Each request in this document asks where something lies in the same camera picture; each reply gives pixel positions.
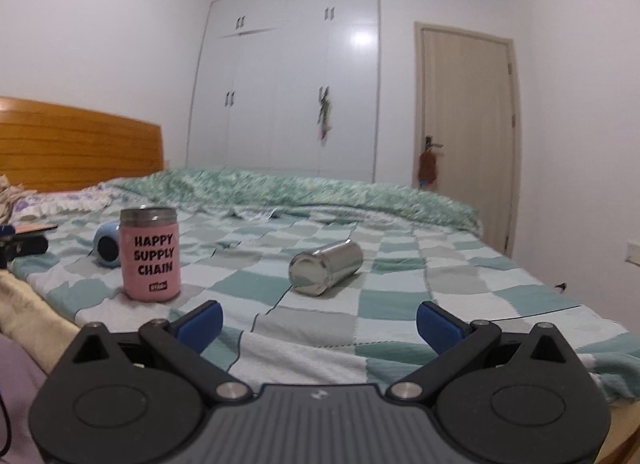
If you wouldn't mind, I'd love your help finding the light blue round speaker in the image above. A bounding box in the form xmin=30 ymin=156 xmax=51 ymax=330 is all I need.
xmin=94 ymin=222 xmax=122 ymax=268

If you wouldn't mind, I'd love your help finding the purple floral pillow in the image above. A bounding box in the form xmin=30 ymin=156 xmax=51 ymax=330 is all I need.
xmin=0 ymin=175 xmax=113 ymax=225

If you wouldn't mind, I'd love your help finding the wooden headboard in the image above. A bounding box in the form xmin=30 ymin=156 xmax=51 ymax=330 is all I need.
xmin=0 ymin=96 xmax=165 ymax=193

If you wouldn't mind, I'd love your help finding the beige fleece blanket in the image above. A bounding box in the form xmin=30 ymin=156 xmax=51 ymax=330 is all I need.
xmin=0 ymin=271 xmax=81 ymax=375

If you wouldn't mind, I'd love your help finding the green white checkered blanket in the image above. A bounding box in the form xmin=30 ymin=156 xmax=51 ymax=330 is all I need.
xmin=10 ymin=204 xmax=640 ymax=402

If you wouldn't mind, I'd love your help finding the green pink hanging ornament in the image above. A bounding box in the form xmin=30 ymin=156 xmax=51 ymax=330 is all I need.
xmin=316 ymin=86 xmax=333 ymax=147

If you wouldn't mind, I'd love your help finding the purple cloth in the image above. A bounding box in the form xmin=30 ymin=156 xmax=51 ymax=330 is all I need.
xmin=0 ymin=334 xmax=48 ymax=462

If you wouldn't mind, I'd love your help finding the white wardrobe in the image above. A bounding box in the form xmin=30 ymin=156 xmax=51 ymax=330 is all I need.
xmin=186 ymin=0 xmax=381 ymax=184

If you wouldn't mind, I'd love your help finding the black cable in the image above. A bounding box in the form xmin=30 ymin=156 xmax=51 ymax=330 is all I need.
xmin=0 ymin=386 xmax=14 ymax=456

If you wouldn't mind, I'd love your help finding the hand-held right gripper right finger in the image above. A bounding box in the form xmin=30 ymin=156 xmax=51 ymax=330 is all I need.
xmin=389 ymin=300 xmax=575 ymax=401

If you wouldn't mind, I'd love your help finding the pink sleeved steel cup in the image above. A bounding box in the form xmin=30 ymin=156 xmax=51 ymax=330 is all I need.
xmin=119 ymin=207 xmax=182 ymax=303

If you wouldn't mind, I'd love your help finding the wooden bed frame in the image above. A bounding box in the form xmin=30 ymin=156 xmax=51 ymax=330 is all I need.
xmin=597 ymin=400 xmax=640 ymax=464

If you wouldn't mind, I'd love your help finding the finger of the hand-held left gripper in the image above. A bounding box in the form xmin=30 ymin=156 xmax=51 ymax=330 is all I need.
xmin=0 ymin=224 xmax=49 ymax=270

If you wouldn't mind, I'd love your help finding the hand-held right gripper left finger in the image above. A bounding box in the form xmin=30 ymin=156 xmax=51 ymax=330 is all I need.
xmin=71 ymin=300 xmax=254 ymax=402

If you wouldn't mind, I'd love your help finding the brown hanging ornament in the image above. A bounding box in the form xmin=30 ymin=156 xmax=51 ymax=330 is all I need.
xmin=418 ymin=149 xmax=438 ymax=190

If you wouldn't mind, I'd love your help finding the stainless steel cup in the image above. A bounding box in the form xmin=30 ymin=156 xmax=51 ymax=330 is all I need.
xmin=288 ymin=240 xmax=363 ymax=296

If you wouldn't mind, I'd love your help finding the light wooden door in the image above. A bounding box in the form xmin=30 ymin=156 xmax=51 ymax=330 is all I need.
xmin=414 ymin=21 xmax=522 ymax=259

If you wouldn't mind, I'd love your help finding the green floral quilt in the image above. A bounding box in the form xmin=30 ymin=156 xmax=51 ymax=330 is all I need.
xmin=107 ymin=165 xmax=483 ymax=237

